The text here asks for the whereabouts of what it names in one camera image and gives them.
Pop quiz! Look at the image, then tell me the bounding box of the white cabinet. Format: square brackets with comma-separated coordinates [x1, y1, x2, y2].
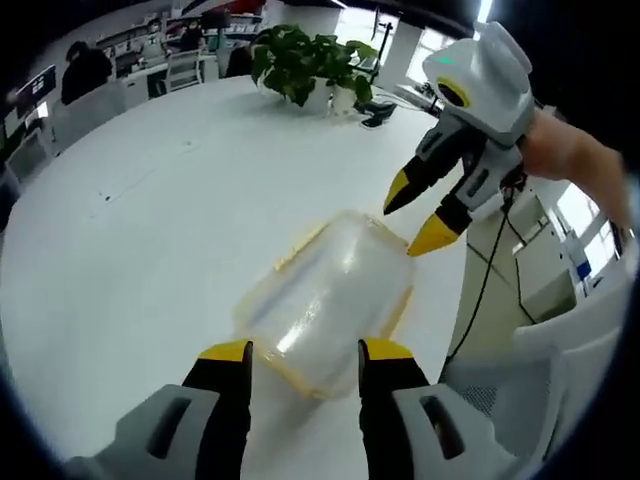
[469, 189, 576, 326]

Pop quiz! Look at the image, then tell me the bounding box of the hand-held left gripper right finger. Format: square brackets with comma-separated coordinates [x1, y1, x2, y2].
[357, 337, 521, 480]

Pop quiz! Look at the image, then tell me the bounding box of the black pole stand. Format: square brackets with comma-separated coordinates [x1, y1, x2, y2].
[357, 7, 399, 129]

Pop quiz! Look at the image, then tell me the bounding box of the dark display screen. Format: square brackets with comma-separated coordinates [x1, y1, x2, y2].
[14, 64, 59, 101]

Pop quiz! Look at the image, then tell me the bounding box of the potted green plant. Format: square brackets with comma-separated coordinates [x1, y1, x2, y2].
[249, 23, 381, 114]

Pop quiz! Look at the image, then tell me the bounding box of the dark office chair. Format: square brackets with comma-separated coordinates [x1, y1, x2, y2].
[224, 45, 254, 79]

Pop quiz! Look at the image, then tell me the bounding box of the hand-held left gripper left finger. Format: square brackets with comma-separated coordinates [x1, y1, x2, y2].
[64, 338, 255, 480]

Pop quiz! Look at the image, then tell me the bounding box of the black monitor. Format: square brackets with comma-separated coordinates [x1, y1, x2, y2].
[199, 9, 234, 31]

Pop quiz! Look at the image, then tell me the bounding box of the white office chair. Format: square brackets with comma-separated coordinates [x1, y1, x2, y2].
[4, 127, 51, 176]
[164, 49, 207, 91]

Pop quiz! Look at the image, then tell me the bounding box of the black cable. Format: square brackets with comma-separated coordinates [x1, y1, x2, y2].
[512, 234, 541, 325]
[442, 169, 526, 361]

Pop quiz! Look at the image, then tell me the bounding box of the clear box with yellow buckle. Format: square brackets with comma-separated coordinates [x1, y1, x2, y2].
[232, 209, 419, 401]

